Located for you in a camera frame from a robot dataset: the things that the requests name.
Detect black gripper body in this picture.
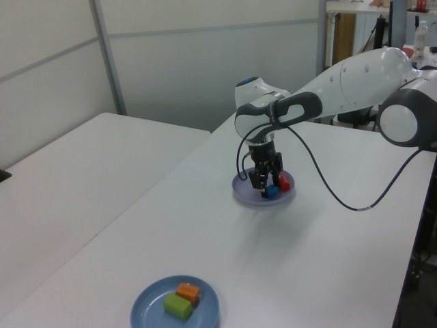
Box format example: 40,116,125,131
248,140,278,168

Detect orange block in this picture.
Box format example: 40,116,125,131
175,282,201,307

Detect green block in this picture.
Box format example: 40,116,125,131
163,293,194,321

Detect purple plate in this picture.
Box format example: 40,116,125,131
231,167,296,208

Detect wooden cabinet panel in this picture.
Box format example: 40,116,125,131
333,13,356,66

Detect thin black stand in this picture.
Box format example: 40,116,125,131
374,15,386,51

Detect blue plate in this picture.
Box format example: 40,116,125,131
130,275,221,328

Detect clear plastic bottle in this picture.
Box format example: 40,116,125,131
412,20,429,59

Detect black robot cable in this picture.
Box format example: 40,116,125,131
236,100,426,212

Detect grey partition post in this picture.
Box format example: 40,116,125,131
89,0,128,116
317,0,328,74

